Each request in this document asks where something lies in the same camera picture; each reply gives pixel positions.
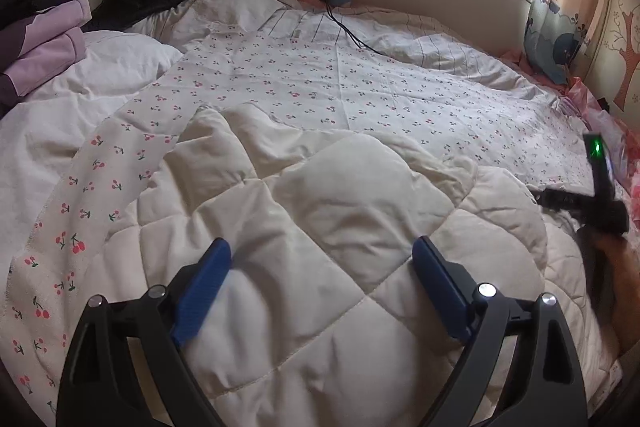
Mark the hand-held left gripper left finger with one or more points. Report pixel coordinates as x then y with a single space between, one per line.
205 292

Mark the person's right forearm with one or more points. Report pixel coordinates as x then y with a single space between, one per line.
625 277

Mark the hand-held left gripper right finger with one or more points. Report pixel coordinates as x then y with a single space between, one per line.
440 287

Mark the cherry print blanket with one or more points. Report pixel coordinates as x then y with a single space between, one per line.
325 82

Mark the white pillow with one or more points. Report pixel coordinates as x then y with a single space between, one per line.
135 54

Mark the white duvet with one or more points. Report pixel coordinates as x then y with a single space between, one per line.
45 127

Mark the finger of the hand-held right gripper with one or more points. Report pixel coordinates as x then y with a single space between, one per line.
557 198

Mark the purple garment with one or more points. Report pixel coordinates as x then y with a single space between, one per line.
45 42

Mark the tree print panel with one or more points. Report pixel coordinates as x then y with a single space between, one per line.
625 47

